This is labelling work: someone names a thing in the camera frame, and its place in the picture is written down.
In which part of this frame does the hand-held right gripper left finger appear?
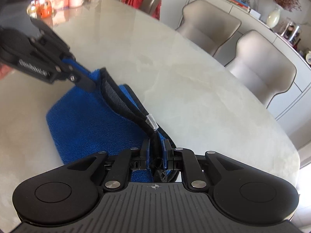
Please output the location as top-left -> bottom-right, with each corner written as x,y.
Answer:
66,139 -> 152,191

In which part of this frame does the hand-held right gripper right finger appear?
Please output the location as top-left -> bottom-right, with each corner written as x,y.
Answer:
162,138 -> 241,190

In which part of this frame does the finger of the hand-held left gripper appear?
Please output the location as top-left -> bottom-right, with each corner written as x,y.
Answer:
53,64 -> 97,92
30,18 -> 76,65

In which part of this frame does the blue towel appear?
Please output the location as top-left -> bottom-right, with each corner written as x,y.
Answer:
46,67 -> 181,183

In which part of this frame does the person's left hand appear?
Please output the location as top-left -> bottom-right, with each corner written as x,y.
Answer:
0,63 -> 14,79

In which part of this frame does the orange toy figure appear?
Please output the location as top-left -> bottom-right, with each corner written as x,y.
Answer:
31,0 -> 53,19

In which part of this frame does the grey upholstered chair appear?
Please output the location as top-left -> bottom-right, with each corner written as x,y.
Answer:
225,30 -> 297,109
175,0 -> 242,57

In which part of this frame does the white sideboard cabinet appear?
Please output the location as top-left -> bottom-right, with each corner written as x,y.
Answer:
190,0 -> 311,151

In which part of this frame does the stack of books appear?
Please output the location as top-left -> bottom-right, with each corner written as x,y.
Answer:
220,0 -> 252,12

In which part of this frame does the white vase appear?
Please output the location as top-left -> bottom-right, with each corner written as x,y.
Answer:
267,6 -> 283,29

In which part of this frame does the glass display jar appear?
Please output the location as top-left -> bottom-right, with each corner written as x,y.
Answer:
283,19 -> 303,45

